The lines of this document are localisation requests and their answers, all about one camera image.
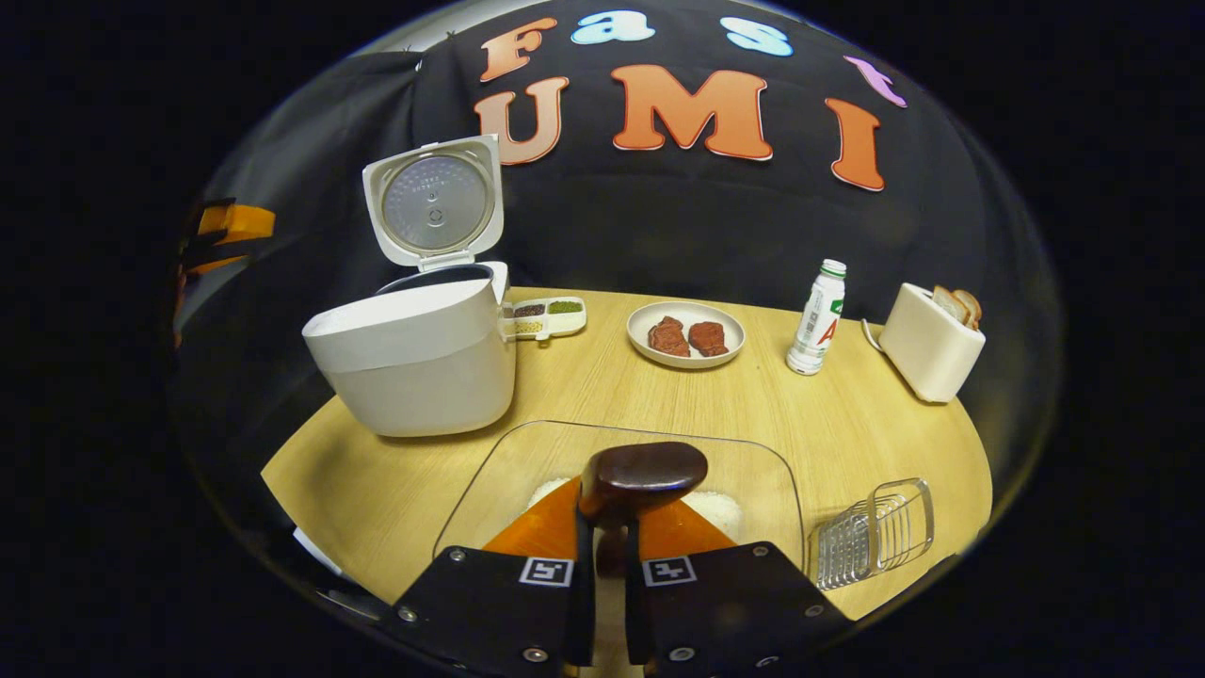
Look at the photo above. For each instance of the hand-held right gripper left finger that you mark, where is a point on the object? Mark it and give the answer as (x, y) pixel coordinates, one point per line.
(582, 603)

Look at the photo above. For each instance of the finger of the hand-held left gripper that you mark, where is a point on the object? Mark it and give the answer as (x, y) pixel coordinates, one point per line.
(245, 224)
(207, 261)

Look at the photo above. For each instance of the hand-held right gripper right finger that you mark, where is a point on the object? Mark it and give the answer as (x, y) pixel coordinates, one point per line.
(635, 603)

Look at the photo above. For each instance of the brown wooden spoon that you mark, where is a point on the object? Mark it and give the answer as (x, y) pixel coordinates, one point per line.
(645, 476)

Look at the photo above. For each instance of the white rice cooker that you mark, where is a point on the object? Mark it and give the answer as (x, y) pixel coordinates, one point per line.
(414, 367)

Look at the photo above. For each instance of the clear chopstick holder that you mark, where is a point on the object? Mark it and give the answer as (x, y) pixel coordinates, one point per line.
(871, 537)

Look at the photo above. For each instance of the clear plastic rice container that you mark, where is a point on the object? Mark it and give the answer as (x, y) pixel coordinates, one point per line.
(527, 452)

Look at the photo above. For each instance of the red meat piece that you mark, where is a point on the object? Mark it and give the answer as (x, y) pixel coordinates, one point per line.
(708, 339)
(668, 337)

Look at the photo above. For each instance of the white divided seasoning tray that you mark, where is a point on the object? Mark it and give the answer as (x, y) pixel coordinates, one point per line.
(565, 320)

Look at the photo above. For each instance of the white round plate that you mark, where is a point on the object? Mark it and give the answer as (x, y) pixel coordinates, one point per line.
(685, 311)

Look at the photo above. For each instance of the white drink bottle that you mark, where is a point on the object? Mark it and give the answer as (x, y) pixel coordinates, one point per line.
(815, 325)

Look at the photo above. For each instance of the white toaster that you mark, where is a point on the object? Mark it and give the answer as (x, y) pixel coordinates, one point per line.
(927, 353)

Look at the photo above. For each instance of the black backdrop cloth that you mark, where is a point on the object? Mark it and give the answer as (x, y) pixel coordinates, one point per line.
(659, 217)

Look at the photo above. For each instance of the bread slice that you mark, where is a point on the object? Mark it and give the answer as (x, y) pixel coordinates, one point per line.
(946, 303)
(972, 309)

